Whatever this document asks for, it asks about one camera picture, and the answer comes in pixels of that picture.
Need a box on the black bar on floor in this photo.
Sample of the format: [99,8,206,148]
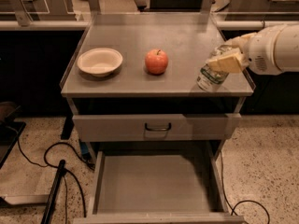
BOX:
[41,160,65,224]

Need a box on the open middle drawer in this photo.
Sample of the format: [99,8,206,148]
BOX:
[74,149,244,224]

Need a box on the black floor cable left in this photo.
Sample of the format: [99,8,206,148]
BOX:
[6,125,95,224]

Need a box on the white horizontal rail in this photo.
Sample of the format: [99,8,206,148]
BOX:
[0,21,298,31]

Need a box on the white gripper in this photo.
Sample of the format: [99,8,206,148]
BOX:
[206,26,280,76]

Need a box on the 7up can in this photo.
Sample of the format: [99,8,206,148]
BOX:
[197,45,232,92]

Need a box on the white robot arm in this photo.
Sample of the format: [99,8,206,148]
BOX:
[206,24,299,76]

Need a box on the red apple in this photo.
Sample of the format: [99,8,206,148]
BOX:
[145,49,168,75]

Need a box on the white paper bowl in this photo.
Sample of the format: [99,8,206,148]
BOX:
[77,48,123,77]

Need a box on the black drawer handle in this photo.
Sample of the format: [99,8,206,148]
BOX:
[144,123,172,132]

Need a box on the grey drawer cabinet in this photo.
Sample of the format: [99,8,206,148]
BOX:
[59,12,257,224]

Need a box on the closed top drawer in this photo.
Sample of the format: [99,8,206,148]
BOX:
[73,113,241,142]

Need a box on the black equipment base left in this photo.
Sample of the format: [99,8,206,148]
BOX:
[0,102,25,168]

